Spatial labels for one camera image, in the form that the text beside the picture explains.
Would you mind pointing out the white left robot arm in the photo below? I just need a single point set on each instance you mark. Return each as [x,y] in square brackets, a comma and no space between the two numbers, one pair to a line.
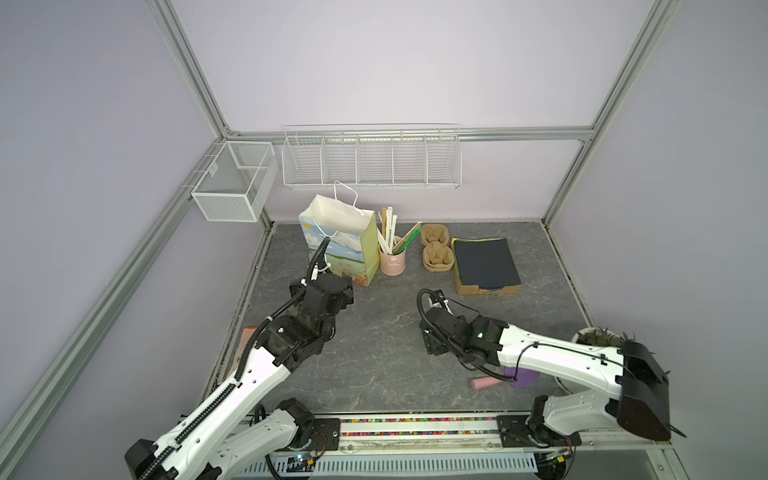
[204,445]

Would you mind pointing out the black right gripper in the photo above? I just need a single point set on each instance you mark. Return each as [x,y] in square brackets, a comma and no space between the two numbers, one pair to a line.
[431,347]

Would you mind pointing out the landscape printed paper bag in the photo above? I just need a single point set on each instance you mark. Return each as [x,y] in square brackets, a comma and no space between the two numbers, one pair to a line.
[353,247]

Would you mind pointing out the white wire wall shelf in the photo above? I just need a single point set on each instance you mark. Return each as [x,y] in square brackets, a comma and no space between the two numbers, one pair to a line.
[373,156]

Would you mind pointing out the pink straw holder cup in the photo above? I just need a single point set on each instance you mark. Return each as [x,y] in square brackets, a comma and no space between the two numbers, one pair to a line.
[392,265]

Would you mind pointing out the purple scoop with pink handle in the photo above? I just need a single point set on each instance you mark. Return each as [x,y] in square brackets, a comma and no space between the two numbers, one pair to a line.
[524,379]

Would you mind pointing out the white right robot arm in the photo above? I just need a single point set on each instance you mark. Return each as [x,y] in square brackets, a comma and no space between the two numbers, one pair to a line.
[622,386]

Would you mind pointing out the potted green plant white pot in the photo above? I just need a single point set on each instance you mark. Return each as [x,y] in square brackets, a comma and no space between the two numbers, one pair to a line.
[593,336]

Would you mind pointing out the orange red scissors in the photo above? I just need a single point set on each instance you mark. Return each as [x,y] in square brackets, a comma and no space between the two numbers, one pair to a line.
[246,335]

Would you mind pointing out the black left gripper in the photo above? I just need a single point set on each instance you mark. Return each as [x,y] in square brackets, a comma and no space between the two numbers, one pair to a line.
[297,289]

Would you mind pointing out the brown pulp cup carrier stack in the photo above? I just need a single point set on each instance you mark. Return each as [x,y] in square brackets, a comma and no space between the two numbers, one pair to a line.
[437,255]

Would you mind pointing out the white mesh wall basket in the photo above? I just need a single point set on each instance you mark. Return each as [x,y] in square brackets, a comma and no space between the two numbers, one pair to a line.
[237,182]

